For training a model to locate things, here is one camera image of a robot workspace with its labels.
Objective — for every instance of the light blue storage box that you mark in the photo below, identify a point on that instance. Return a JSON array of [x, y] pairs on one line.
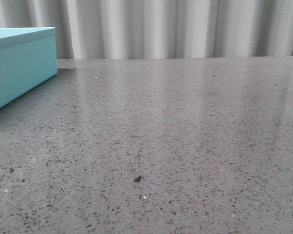
[[28, 57]]

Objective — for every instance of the small black debris piece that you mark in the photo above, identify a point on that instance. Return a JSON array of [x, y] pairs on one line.
[[137, 179]]

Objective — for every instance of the grey pleated curtain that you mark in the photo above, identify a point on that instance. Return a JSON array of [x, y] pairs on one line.
[[159, 29]]

